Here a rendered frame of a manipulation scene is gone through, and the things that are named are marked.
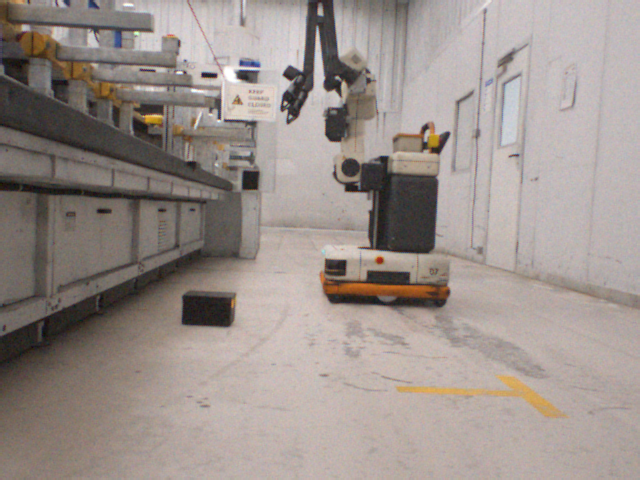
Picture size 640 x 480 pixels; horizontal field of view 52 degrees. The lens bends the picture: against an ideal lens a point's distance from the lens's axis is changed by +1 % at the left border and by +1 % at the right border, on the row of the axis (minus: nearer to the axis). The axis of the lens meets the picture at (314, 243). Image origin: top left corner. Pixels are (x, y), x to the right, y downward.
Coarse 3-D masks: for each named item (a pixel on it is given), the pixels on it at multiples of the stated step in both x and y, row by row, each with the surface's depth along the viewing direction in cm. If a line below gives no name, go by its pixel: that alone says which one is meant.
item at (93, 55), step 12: (12, 48) 145; (60, 48) 145; (72, 48) 145; (84, 48) 145; (96, 48) 145; (108, 48) 145; (60, 60) 147; (72, 60) 146; (84, 60) 146; (96, 60) 146; (108, 60) 146; (120, 60) 146; (132, 60) 146; (144, 60) 146; (156, 60) 146; (168, 60) 146
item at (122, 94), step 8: (64, 88) 194; (88, 88) 194; (64, 96) 195; (88, 96) 195; (120, 96) 195; (128, 96) 195; (136, 96) 195; (144, 96) 195; (152, 96) 195; (160, 96) 195; (168, 96) 196; (176, 96) 196; (184, 96) 196; (192, 96) 196; (200, 96) 196; (192, 104) 198; (200, 104) 198
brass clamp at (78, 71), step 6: (66, 66) 163; (72, 66) 163; (78, 66) 163; (84, 66) 164; (90, 66) 169; (66, 72) 163; (72, 72) 163; (78, 72) 163; (84, 72) 165; (90, 72) 169; (66, 78) 165; (72, 78) 164; (78, 78) 165; (84, 78) 165; (90, 78) 169; (90, 84) 171; (96, 84) 175
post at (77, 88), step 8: (72, 0) 165; (80, 0) 165; (88, 0) 168; (72, 32) 165; (80, 32) 165; (72, 40) 165; (80, 40) 165; (72, 80) 166; (80, 80) 166; (72, 88) 166; (80, 88) 166; (72, 96) 166; (80, 96) 166; (72, 104) 166; (80, 104) 166
